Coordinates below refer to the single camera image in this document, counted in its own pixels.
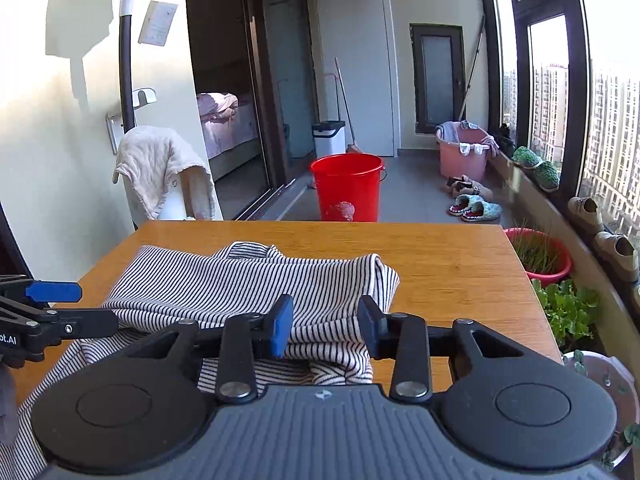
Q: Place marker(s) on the white trash bin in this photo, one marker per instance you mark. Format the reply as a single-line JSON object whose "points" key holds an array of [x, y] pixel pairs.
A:
{"points": [[329, 142]]}

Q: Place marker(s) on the high-rise apartment buildings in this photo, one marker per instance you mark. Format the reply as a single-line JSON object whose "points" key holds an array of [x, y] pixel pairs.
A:
{"points": [[615, 150]]}

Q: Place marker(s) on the green leafy plant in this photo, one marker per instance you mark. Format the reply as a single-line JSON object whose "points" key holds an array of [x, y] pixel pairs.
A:
{"points": [[567, 310]]}

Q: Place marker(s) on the white door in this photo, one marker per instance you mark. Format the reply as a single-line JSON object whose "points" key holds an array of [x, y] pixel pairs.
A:
{"points": [[365, 70]]}

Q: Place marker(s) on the small dark framed window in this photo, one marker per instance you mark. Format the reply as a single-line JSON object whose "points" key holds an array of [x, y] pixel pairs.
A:
{"points": [[437, 80]]}

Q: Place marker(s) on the grey rag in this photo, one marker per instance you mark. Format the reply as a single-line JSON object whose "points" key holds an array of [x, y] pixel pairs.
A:
{"points": [[447, 132]]}

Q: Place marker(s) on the red plant pot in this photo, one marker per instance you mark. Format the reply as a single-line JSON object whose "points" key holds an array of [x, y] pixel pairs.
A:
{"points": [[560, 272]]}

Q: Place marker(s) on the dark sliding door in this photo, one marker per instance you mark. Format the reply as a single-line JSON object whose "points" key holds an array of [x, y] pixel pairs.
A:
{"points": [[280, 85]]}

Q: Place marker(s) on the teal monster slipper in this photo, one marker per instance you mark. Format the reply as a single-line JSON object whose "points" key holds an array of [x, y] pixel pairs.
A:
{"points": [[465, 205], [482, 212]]}

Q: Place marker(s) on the green slipper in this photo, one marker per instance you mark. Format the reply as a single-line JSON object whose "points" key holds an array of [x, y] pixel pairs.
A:
{"points": [[546, 175], [527, 156]]}

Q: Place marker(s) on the green grass plant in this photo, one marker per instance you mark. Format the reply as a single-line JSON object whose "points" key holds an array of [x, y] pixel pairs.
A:
{"points": [[537, 252]]}

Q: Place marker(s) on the bed with pink bedding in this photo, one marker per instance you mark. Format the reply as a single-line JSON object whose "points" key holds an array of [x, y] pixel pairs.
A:
{"points": [[225, 125]]}

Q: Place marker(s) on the white paper tag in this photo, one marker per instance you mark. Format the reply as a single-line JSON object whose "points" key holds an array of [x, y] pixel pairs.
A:
{"points": [[157, 22]]}

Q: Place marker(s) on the striped garment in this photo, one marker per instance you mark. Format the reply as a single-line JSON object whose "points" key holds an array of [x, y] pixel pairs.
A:
{"points": [[225, 280]]}

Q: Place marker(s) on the white towel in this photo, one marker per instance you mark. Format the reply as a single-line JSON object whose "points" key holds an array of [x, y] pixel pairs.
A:
{"points": [[155, 165]]}

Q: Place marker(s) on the red bucket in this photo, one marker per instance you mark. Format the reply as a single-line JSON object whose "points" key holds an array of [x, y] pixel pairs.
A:
{"points": [[347, 185]]}

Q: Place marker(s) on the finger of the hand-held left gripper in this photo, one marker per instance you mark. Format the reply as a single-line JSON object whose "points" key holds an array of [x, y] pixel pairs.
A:
{"points": [[52, 292], [85, 322]]}

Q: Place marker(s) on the white plant pot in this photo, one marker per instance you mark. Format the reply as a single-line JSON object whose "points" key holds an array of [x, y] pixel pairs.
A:
{"points": [[607, 400]]}

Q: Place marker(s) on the white rag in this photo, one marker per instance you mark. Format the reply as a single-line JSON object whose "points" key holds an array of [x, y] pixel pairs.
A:
{"points": [[472, 149]]}

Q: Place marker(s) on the black window frame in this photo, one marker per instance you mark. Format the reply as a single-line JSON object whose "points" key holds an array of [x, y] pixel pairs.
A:
{"points": [[577, 85]]}

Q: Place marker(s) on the mop pole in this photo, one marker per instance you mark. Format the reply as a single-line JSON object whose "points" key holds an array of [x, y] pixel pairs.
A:
{"points": [[472, 65]]}

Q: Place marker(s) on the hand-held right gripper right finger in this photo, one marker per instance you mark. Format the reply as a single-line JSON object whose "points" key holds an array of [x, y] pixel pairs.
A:
{"points": [[369, 327]]}

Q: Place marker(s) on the black shoes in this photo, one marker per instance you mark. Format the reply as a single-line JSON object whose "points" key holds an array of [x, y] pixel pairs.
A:
{"points": [[504, 142]]}

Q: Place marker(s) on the pink plastic tub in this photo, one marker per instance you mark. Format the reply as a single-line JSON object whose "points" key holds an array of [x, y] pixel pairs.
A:
{"points": [[462, 165]]}

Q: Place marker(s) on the brown window sill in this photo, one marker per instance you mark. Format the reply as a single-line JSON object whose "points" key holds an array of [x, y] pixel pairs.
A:
{"points": [[580, 250]]}

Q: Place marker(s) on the broom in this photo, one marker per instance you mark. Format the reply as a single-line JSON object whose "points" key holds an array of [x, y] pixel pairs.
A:
{"points": [[346, 105]]}

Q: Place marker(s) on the brown shoes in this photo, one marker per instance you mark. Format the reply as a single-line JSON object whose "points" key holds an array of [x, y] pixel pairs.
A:
{"points": [[470, 187]]}

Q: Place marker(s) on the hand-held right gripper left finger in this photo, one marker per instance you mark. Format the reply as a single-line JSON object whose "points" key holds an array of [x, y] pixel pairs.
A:
{"points": [[281, 327]]}

